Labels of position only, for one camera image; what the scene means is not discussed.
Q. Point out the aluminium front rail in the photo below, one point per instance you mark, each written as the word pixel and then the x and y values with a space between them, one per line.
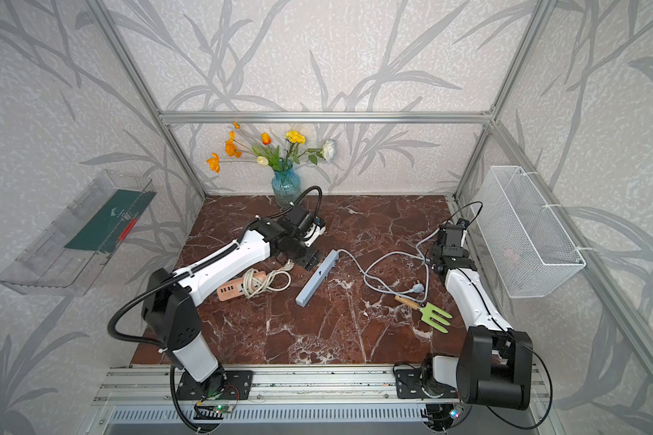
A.
pixel 270 384

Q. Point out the clear plastic wall tray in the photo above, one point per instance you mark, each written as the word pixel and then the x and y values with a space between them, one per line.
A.
pixel 66 259

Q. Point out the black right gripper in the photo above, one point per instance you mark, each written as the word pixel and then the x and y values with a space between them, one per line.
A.
pixel 466 251

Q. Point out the green garden hand fork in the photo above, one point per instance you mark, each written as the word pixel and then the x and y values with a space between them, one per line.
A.
pixel 432 315

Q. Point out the grey power strip with cord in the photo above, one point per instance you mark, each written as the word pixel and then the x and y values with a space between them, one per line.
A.
pixel 418 294

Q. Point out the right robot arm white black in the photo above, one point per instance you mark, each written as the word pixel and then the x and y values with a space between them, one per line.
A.
pixel 494 366

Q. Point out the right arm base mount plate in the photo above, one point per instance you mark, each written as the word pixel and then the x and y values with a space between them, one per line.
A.
pixel 409 385

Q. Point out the pink power strip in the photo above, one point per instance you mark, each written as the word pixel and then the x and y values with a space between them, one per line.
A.
pixel 235 288

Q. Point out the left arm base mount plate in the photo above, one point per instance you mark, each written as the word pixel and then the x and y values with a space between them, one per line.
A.
pixel 233 385

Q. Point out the white wire mesh basket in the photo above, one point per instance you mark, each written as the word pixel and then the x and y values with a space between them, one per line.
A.
pixel 532 251

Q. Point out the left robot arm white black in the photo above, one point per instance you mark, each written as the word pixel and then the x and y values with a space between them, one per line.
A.
pixel 172 312

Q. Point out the blue glass vase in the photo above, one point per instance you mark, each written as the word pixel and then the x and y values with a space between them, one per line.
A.
pixel 286 185

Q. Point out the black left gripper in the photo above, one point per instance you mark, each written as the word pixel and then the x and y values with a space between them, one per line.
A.
pixel 312 260

